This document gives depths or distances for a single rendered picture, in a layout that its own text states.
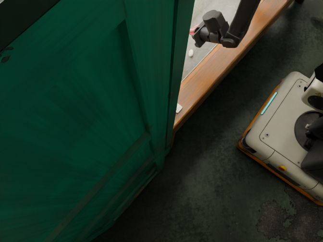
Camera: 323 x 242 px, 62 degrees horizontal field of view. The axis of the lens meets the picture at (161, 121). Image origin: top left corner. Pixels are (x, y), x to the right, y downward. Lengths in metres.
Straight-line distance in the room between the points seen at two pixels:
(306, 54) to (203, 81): 1.34
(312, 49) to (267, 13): 1.05
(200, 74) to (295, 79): 0.86
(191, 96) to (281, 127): 0.78
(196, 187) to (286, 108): 0.77
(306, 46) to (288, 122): 0.83
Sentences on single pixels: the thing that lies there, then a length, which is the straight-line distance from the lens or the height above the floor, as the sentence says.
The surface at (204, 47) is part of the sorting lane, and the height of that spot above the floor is 0.74.
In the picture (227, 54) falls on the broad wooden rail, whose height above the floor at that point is 0.76.
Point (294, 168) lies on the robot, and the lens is 1.79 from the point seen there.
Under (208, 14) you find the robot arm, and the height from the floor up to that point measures 1.04.
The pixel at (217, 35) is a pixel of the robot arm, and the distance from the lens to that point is 1.07.
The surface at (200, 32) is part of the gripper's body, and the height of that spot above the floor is 0.94.
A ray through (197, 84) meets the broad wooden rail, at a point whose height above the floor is 0.76.
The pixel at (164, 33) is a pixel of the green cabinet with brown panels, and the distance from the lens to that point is 0.29.
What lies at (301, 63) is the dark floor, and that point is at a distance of 2.37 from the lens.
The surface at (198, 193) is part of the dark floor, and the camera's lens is 1.90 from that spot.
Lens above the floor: 1.88
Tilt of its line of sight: 75 degrees down
